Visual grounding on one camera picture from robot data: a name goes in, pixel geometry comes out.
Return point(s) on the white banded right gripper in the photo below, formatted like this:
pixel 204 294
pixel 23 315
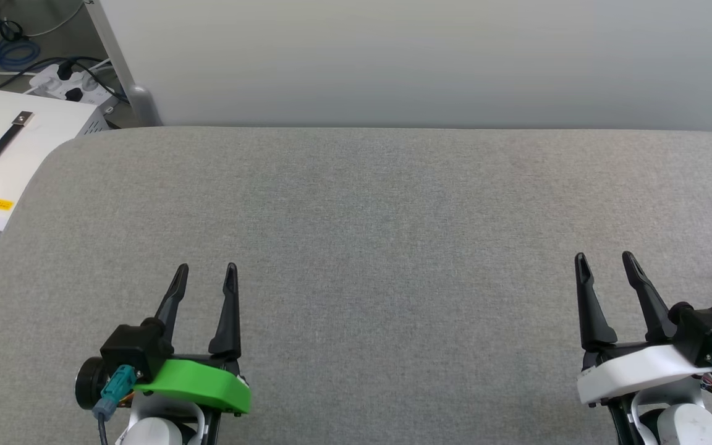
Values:
pixel 634 371

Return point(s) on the white equipment box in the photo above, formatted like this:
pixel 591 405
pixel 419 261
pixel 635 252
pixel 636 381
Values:
pixel 34 133

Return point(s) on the white power strip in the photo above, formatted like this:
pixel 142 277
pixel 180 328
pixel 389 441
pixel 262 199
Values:
pixel 81 85

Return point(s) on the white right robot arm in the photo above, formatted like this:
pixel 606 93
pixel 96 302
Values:
pixel 680 423

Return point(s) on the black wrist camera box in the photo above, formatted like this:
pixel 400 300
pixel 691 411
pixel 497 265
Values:
pixel 705 330
pixel 136 346

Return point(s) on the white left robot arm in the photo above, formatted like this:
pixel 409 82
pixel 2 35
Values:
pixel 155 429

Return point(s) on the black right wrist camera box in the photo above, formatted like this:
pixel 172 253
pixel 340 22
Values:
pixel 705 330

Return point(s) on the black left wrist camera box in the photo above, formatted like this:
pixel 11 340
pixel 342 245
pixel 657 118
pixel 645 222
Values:
pixel 136 346

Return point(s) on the black cylindrical left wrist part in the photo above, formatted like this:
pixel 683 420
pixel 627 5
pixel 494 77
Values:
pixel 89 383

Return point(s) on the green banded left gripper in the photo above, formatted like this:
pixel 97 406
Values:
pixel 198 383

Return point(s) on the grey metal partition post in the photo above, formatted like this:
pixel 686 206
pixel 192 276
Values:
pixel 124 68

